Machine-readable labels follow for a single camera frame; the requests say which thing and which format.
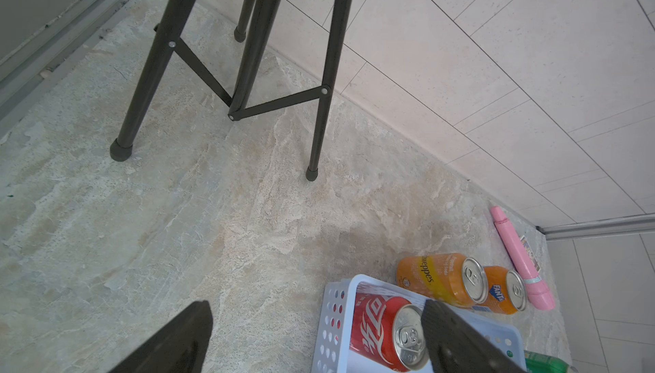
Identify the black perforated music stand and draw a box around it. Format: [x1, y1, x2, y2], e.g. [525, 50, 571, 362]
[109, 0, 352, 182]

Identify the pink marker pen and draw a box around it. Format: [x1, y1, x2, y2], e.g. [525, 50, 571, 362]
[490, 206, 556, 311]

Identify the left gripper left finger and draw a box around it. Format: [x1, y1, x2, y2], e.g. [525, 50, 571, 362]
[110, 301, 213, 373]

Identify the orange soda can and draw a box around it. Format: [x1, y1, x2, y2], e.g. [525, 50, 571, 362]
[397, 253, 489, 308]
[478, 266, 527, 315]

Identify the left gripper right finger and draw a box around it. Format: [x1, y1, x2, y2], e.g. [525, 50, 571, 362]
[421, 300, 523, 373]

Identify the red cola can back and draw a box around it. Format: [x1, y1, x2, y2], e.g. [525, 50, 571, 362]
[350, 294, 429, 372]

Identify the green Sprite can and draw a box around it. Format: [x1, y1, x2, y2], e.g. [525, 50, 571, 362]
[524, 350, 578, 373]

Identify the lavender perforated plastic basket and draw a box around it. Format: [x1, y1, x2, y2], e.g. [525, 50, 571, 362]
[311, 274, 526, 372]

